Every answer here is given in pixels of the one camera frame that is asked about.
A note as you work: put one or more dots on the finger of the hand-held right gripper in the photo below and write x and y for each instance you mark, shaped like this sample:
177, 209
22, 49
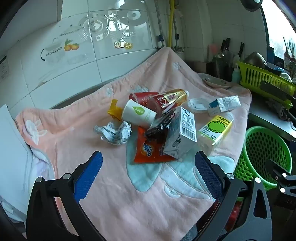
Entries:
286, 184
277, 168

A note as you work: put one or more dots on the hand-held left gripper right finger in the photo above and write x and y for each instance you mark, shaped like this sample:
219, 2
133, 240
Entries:
207, 173

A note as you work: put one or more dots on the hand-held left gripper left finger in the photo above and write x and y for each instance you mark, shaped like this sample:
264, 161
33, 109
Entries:
90, 173

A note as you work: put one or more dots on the green plastic basket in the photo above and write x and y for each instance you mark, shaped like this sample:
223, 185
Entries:
254, 143

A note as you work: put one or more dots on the white paper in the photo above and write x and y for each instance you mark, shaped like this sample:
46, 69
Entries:
113, 134

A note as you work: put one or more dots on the clear bottle yellow green label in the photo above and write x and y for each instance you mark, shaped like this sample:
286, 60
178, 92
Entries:
215, 128

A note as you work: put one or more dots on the white milk carton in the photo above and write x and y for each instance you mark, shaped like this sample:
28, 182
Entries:
182, 129

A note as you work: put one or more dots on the orange snack packet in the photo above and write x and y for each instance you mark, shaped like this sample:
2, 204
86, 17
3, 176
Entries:
148, 150

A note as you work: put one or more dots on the small black box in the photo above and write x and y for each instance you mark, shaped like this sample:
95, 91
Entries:
159, 126

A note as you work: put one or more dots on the yellow snack wrapper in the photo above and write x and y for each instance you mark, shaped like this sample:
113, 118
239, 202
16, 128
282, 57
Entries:
113, 110

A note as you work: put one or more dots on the white plastic lid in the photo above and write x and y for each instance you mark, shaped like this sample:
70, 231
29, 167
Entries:
197, 104

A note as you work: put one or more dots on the blue white small carton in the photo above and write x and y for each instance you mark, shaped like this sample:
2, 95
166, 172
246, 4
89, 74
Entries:
224, 103

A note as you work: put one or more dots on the white paper cup green leaf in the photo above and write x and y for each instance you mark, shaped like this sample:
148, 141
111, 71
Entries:
136, 113

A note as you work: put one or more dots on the red gold drink bottle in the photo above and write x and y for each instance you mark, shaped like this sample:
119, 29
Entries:
168, 98

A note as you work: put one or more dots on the pink printed blanket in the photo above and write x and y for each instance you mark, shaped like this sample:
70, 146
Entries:
81, 129

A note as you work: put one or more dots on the red basin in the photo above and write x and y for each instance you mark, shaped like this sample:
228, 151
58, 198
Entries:
235, 213

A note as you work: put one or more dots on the grey brown rag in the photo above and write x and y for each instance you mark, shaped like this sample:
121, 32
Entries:
278, 109

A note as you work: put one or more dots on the steel cleaver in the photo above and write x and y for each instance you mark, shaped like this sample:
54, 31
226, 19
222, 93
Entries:
270, 88

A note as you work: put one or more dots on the white board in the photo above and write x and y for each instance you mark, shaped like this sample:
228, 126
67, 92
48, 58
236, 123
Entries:
11, 150

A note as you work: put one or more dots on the white plate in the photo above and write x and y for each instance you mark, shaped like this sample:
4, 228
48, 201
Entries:
217, 83

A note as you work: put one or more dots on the white bowl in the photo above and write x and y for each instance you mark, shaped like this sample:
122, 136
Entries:
285, 77

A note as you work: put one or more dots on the lime green dish rack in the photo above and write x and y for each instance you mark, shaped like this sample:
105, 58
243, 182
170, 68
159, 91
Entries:
252, 74

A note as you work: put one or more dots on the light blue bottle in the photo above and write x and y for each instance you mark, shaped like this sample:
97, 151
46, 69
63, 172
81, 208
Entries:
235, 74

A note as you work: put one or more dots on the metal pot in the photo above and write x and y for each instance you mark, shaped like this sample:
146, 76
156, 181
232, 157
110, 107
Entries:
254, 59

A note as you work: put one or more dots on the blue plastic container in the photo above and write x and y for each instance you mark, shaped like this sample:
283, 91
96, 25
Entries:
271, 54

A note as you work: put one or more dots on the potted plant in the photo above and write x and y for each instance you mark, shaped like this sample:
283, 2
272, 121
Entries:
289, 53

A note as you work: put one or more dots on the pink plastic board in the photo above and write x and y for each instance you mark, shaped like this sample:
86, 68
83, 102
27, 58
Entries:
212, 51

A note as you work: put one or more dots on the yellow pipe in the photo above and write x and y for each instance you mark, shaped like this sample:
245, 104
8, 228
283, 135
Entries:
171, 23

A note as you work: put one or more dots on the black round object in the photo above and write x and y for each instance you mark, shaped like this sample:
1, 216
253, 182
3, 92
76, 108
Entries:
251, 4

